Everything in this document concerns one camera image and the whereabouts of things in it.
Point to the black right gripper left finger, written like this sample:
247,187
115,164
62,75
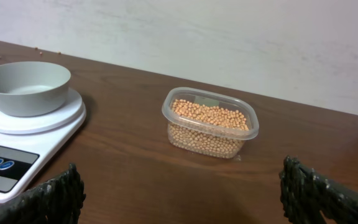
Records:
56,201

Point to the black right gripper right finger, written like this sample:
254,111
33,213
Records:
309,197

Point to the white digital kitchen scale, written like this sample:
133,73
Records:
27,144

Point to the grey plastic bowl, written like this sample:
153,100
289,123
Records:
32,88

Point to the soybeans in container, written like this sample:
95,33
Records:
209,130

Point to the clear plastic container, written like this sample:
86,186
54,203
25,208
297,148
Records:
211,99

